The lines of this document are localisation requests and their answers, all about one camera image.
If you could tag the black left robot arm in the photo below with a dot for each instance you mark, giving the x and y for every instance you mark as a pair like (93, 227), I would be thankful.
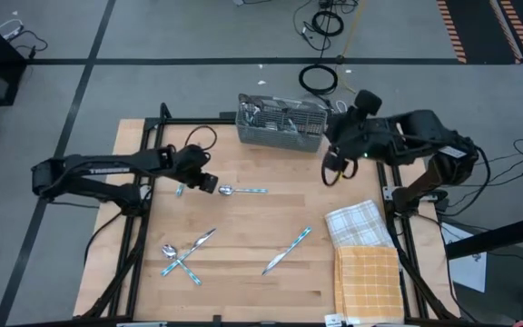
(107, 165)

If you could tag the grey plastic cutlery basket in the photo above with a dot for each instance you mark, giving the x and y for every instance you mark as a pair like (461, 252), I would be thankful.
(282, 141)

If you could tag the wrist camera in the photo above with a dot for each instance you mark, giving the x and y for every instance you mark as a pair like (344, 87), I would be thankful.
(209, 183)
(332, 162)

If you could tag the white paper sheet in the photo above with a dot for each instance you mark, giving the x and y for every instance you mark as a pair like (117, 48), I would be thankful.
(470, 272)

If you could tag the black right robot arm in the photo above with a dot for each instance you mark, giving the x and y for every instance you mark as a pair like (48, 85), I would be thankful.
(425, 131)

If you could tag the orange plaid cloth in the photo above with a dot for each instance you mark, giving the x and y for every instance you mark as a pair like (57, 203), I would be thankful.
(368, 284)

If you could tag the black mat orange-striped edges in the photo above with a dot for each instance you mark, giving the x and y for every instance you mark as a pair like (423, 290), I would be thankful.
(484, 36)

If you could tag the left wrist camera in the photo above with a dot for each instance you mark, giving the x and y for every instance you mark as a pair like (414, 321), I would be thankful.
(209, 183)

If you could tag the white plaid cloth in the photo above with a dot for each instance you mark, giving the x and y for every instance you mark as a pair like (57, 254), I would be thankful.
(357, 224)

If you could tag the white label box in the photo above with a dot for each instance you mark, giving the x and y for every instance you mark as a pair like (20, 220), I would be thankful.
(333, 321)

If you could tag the small black floor puck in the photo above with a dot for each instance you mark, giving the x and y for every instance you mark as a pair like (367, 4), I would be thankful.
(341, 59)

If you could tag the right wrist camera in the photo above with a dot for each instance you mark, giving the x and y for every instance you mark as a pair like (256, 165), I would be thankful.
(332, 162)

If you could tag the black desk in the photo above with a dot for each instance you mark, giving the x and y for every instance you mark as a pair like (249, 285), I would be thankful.
(493, 238)

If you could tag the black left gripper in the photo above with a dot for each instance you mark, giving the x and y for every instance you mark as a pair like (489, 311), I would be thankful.
(191, 163)

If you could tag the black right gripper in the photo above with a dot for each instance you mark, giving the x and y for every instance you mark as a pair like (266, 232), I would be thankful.
(352, 134)

